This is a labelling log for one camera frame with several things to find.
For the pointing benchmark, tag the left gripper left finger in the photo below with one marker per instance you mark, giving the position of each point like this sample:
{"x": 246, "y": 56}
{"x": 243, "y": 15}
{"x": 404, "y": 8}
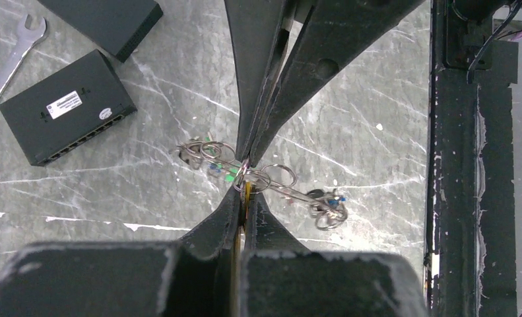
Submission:
{"x": 190, "y": 276}

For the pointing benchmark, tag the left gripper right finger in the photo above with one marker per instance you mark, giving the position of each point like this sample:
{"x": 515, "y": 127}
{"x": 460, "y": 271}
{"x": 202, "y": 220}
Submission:
{"x": 281, "y": 277}

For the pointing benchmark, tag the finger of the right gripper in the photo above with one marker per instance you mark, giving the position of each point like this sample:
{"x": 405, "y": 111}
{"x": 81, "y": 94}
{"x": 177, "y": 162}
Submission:
{"x": 254, "y": 29}
{"x": 334, "y": 33}

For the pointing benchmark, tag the green key tag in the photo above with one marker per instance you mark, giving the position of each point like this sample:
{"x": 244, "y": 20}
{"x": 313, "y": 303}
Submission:
{"x": 230, "y": 174}

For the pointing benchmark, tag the yellow key tag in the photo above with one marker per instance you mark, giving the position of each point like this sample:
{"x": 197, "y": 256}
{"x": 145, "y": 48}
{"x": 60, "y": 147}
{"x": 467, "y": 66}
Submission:
{"x": 247, "y": 188}

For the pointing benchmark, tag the plain black box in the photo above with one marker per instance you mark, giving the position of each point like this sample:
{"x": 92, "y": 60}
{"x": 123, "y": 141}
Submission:
{"x": 116, "y": 26}

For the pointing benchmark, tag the black box with white label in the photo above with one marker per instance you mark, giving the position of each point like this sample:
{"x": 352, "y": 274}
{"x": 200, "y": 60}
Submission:
{"x": 68, "y": 108}

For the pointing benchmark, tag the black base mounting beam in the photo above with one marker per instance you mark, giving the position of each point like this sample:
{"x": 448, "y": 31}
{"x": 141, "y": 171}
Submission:
{"x": 469, "y": 241}

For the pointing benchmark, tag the silver wrench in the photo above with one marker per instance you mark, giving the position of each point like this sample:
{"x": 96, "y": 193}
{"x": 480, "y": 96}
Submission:
{"x": 26, "y": 39}

